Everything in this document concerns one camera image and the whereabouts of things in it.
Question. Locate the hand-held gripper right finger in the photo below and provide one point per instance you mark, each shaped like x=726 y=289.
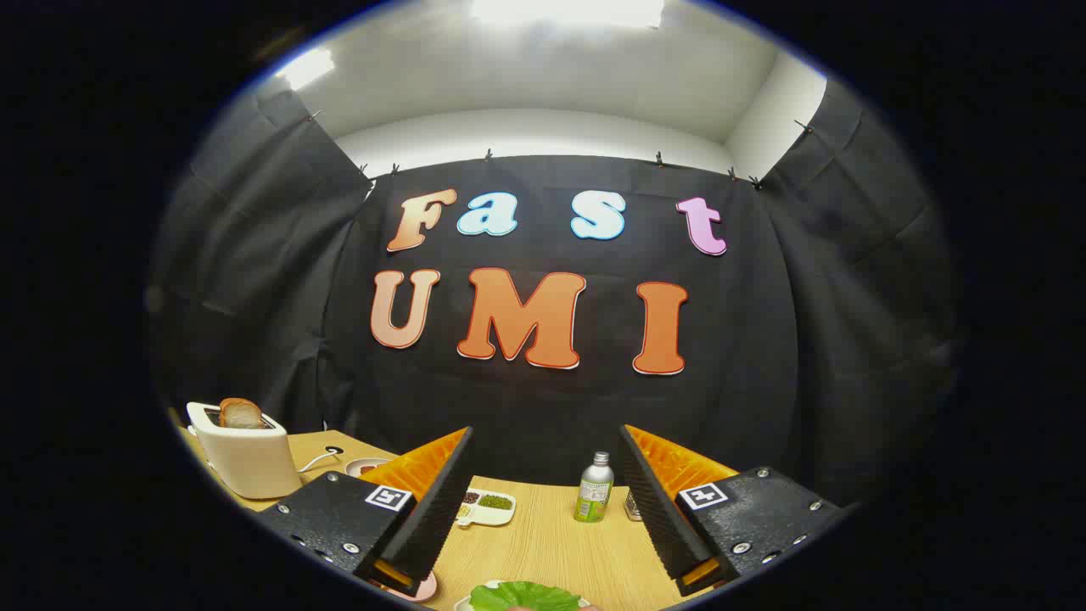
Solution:
x=657 y=509

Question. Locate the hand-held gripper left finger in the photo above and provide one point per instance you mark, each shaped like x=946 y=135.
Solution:
x=437 y=509

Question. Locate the green lettuce leaf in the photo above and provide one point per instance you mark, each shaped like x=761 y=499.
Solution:
x=526 y=596

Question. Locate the white bread slice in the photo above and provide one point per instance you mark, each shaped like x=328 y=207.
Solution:
x=241 y=414

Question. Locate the white divided dish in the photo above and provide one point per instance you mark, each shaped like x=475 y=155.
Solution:
x=488 y=514

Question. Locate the pile of green beans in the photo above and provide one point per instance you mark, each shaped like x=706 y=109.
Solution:
x=495 y=501

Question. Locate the green label bottle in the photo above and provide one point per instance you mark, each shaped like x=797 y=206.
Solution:
x=594 y=492

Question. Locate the pink round plate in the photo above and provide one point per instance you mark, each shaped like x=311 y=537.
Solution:
x=424 y=588

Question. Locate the round white plate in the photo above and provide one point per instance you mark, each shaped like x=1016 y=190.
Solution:
x=356 y=465

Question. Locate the black backdrop cloth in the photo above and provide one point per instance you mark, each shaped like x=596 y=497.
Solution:
x=526 y=407

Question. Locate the cream white toaster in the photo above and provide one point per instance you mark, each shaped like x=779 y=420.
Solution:
x=250 y=462

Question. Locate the ceiling light panel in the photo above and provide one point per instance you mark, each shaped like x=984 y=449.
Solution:
x=305 y=68
x=568 y=10

